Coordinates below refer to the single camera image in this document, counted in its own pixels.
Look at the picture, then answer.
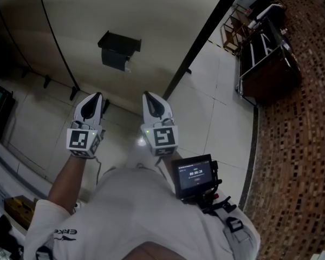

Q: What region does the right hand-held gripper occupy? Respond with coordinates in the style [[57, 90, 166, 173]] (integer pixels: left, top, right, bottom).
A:
[[140, 91, 179, 157]]

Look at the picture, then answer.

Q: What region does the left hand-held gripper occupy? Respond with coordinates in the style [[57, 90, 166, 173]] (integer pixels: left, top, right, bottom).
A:
[[66, 92, 104, 159]]

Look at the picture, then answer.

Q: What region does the person's right forearm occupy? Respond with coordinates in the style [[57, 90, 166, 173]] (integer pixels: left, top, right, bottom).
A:
[[158, 149, 184, 173]]

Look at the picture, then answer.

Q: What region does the person's left forearm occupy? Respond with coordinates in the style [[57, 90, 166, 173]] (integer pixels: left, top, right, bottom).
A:
[[47, 154, 94, 215]]

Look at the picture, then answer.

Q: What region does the black chest monitor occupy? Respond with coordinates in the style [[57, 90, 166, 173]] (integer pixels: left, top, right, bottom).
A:
[[171, 153, 220, 200]]

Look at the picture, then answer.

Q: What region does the black floor crate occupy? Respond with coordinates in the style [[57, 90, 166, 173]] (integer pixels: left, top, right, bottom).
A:
[[0, 84, 16, 142]]

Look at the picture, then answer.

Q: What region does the beige partition panel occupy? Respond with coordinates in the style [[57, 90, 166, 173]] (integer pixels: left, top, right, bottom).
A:
[[0, 0, 33, 80], [0, 0, 81, 102], [37, 0, 238, 100]]

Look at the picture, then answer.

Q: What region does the white metal shelving rack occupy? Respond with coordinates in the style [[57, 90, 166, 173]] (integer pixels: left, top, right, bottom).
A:
[[0, 134, 55, 260]]

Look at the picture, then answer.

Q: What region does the person's white shirt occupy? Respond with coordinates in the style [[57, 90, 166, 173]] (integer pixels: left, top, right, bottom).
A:
[[23, 166, 261, 260]]

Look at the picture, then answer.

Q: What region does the small wooden trolley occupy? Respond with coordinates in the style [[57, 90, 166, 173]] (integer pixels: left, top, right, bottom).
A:
[[220, 4, 254, 55]]

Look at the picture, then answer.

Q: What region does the yellow cardboard box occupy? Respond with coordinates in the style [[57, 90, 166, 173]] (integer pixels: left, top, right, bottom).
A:
[[3, 195, 38, 229]]

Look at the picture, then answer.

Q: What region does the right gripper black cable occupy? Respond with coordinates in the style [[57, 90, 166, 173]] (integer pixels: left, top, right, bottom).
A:
[[154, 155, 165, 173]]

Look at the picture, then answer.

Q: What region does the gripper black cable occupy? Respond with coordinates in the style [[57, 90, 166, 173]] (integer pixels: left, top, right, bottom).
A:
[[154, 155, 165, 173], [93, 155, 103, 186]]

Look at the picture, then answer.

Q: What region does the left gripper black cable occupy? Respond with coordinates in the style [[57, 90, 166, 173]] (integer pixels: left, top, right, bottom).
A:
[[93, 155, 103, 186]]

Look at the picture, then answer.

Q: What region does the black wall-mounted paper holder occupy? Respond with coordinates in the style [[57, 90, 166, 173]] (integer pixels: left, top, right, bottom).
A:
[[97, 30, 142, 73]]

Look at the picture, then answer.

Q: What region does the black monitor mount rig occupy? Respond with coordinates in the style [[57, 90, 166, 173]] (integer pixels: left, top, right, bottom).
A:
[[181, 160, 238, 215]]

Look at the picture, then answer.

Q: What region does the gray harness strap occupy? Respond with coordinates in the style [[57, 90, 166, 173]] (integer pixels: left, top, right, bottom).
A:
[[213, 207, 258, 260], [35, 245, 55, 260]]

